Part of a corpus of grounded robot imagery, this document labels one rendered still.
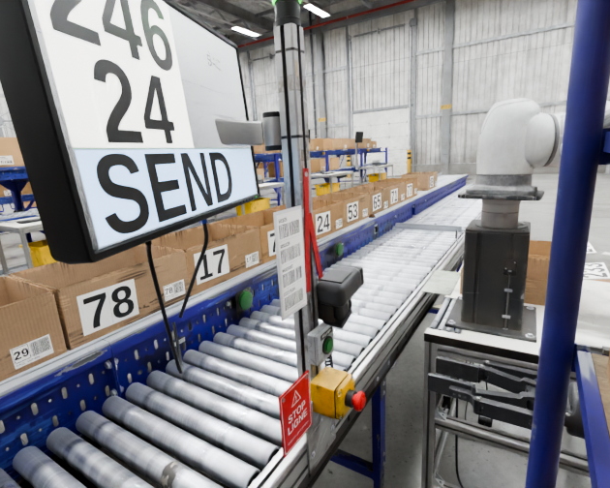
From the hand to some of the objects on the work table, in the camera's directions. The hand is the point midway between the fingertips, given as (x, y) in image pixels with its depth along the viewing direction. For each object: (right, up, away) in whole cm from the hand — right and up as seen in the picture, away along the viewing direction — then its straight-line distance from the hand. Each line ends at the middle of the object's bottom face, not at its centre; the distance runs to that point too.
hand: (451, 377), depth 63 cm
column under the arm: (+39, -2, +63) cm, 74 cm away
